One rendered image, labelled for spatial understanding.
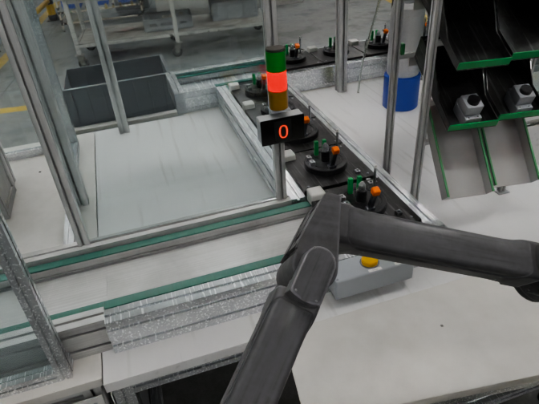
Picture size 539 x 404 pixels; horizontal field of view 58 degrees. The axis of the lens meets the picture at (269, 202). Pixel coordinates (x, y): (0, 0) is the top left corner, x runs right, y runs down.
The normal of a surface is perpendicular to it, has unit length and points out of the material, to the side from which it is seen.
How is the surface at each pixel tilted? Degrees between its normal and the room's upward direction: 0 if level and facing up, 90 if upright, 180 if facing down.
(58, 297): 0
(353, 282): 90
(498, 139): 45
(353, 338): 0
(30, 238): 0
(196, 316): 90
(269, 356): 36
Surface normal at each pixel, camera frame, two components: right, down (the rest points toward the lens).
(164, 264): -0.07, -0.83
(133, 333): 0.30, 0.51
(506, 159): 0.04, -0.20
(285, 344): 0.27, -0.29
